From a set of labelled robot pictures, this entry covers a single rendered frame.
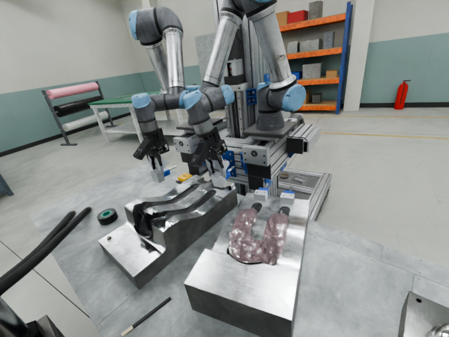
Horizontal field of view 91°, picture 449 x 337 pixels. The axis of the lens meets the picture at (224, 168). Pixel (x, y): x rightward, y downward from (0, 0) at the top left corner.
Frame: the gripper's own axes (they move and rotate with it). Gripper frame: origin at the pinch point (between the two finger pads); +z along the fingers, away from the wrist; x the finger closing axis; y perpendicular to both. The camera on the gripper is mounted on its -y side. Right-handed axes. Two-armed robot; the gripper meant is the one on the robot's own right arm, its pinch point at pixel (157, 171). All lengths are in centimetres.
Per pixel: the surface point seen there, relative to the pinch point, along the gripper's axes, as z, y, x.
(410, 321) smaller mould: 8, -6, -97
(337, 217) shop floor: 95, 126, -53
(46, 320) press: 16, -57, -20
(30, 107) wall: 6, 58, 643
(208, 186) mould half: 6.0, 9.2, -24.3
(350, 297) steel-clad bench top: 15, -3, -86
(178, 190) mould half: 6.4, 0.1, -13.2
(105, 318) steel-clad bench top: 15, -46, -36
